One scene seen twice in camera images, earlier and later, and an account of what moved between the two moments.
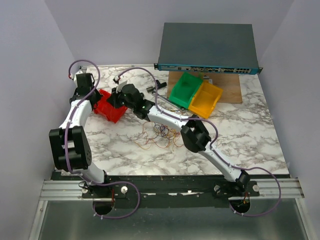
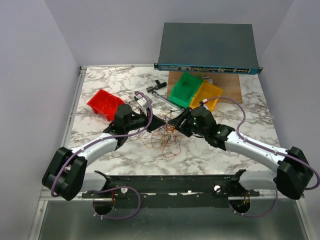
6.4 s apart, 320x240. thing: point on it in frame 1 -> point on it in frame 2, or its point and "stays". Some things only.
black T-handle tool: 159,85 stays
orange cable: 161,135 -> 166,142
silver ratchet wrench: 170,101 stays
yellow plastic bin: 205,99 stays
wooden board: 230,83 stays
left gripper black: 97,94 -> 156,122
